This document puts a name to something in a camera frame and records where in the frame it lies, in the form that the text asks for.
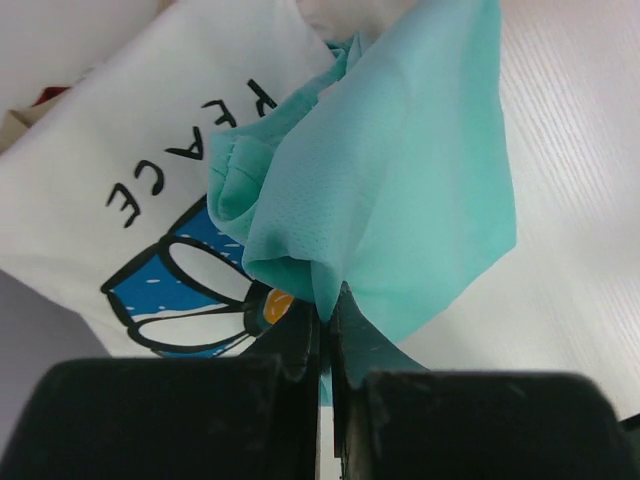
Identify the folded white daisy t-shirt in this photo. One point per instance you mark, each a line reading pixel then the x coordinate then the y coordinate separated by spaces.
pixel 103 201

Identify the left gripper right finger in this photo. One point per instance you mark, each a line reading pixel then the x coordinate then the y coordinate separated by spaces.
pixel 395 419

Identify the folded brown t-shirt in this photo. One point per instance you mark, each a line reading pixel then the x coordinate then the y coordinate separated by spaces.
pixel 16 123

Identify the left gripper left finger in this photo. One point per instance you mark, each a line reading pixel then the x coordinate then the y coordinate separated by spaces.
pixel 252 416

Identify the teal t-shirt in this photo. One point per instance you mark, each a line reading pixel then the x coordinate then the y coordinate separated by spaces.
pixel 387 172

